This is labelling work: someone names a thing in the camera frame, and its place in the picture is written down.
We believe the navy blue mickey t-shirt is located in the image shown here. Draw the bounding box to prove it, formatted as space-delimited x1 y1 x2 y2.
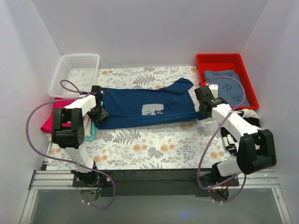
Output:
96 78 205 130

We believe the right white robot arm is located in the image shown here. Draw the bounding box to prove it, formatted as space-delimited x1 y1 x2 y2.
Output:
195 85 277 184

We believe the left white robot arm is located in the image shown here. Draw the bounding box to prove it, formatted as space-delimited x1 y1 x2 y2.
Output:
51 85 108 187

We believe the teal folded t-shirt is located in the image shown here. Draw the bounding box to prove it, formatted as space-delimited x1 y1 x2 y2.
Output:
84 122 96 141

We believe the grey-blue folded t-shirt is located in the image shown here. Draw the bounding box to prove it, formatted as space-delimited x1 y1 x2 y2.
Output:
203 70 244 106

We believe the red plastic tray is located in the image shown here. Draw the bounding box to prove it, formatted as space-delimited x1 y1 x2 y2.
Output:
196 53 259 110

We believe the black white striped shirt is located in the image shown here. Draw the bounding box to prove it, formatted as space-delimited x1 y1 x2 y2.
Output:
221 109 261 156

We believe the floral patterned table mat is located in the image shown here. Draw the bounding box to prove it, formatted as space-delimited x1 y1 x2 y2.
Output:
46 66 262 170

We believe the white plastic basket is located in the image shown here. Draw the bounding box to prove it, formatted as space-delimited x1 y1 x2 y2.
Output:
49 53 100 98

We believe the magenta folded t-shirt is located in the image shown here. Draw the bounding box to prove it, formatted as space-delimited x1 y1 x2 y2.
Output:
40 98 74 134

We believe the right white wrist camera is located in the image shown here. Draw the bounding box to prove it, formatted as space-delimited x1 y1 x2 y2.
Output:
207 84 219 98

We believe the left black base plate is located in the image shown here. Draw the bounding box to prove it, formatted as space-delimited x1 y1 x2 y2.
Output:
72 171 114 187

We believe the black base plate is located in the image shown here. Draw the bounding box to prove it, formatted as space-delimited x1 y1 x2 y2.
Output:
199 172 238 188
72 171 114 187

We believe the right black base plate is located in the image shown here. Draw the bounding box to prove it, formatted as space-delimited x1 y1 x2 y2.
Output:
199 172 238 188

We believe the aluminium mounting rail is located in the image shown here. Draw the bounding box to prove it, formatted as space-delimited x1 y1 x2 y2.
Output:
29 169 281 189

